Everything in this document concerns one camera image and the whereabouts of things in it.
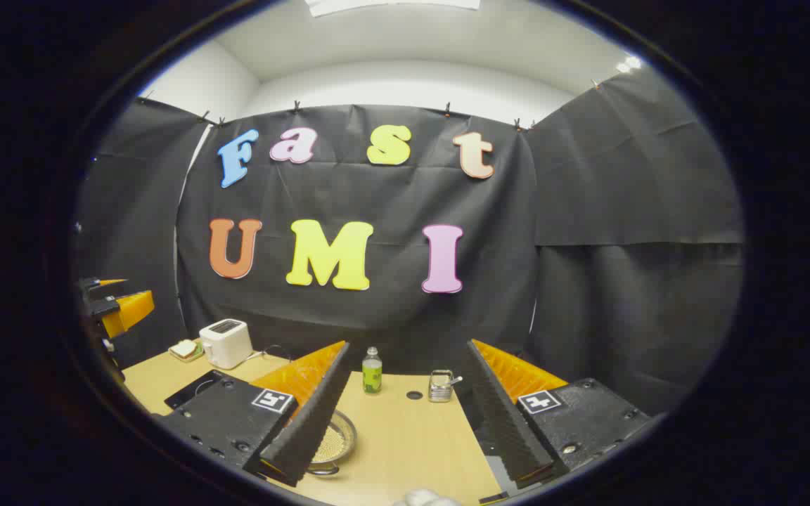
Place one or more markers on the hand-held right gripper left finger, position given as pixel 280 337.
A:
pixel 313 422

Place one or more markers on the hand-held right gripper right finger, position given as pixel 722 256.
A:
pixel 503 422

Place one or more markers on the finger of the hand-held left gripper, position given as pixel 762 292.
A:
pixel 131 310
pixel 99 284

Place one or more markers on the black induction cooktop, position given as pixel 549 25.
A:
pixel 187 393

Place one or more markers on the pile of soybeans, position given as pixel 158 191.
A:
pixel 331 444

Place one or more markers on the sandwich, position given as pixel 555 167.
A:
pixel 183 347

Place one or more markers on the green drink bottle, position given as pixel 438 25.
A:
pixel 372 372

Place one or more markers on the small green sandwich plate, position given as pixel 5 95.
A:
pixel 194 355

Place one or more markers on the white toaster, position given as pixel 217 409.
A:
pixel 226 344

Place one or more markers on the white crumpled cloth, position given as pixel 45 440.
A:
pixel 422 499

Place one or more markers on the ceiling light panel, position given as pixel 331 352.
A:
pixel 391 5

